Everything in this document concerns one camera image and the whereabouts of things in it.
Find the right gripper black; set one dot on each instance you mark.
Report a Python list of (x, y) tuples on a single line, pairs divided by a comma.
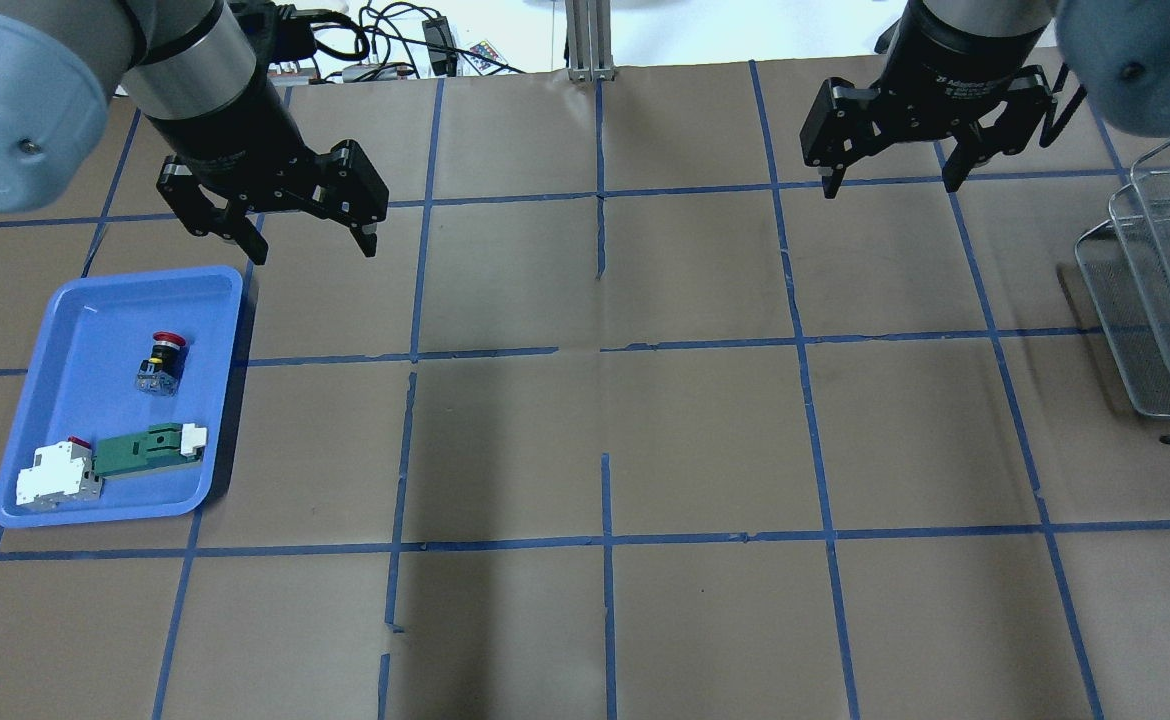
[(950, 62)]

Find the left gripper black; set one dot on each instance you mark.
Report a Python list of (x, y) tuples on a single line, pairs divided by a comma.
[(233, 132)]

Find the red emergency stop button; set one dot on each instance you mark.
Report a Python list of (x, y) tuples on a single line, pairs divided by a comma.
[(161, 372)]

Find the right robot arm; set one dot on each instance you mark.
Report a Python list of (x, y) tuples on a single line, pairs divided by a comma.
[(1115, 55)]

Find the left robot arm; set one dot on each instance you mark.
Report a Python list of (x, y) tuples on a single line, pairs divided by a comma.
[(198, 71)]

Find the blue plastic tray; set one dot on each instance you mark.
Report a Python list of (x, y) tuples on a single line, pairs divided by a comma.
[(95, 334)]

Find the green terminal block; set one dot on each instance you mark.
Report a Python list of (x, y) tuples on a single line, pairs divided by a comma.
[(158, 448)]

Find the white circuit breaker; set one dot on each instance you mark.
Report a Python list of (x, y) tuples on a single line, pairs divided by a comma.
[(58, 473)]

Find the metal wire mesh shelf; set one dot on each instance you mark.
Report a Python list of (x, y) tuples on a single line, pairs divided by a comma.
[(1125, 265)]

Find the aluminium frame post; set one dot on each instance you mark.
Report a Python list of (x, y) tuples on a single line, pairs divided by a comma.
[(589, 51)]

